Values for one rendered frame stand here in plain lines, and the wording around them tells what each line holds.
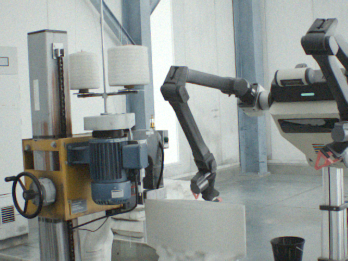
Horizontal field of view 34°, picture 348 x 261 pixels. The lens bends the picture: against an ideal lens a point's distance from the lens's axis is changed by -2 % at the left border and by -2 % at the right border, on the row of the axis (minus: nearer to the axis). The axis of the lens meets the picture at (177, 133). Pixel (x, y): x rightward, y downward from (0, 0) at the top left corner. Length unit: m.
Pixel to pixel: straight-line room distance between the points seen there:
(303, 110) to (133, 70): 0.76
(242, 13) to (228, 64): 1.08
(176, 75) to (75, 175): 0.55
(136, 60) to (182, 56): 7.47
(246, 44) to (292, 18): 1.01
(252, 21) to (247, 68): 0.90
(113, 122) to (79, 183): 0.31
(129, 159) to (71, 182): 0.26
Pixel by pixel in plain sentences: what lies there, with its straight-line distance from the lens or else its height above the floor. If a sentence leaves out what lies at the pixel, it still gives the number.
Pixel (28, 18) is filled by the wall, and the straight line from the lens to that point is 7.37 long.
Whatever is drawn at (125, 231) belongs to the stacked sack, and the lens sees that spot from 5.33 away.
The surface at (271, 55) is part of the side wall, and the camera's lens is 11.15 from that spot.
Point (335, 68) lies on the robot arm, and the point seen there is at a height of 1.55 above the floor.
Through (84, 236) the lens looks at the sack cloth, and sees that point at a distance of 2.76.
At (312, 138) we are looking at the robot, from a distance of 2.56.
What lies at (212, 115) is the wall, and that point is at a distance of 10.34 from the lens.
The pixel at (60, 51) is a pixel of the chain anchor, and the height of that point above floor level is 1.68.
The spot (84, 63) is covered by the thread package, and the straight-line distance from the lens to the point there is 2.41.
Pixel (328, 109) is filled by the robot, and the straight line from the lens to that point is 2.44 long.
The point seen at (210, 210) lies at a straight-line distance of 2.26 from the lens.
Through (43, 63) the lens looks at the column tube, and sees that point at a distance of 2.24.
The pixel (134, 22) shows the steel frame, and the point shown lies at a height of 2.68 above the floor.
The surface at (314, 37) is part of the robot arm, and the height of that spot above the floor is 1.65.
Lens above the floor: 1.45
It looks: 3 degrees down
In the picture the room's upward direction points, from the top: 3 degrees counter-clockwise
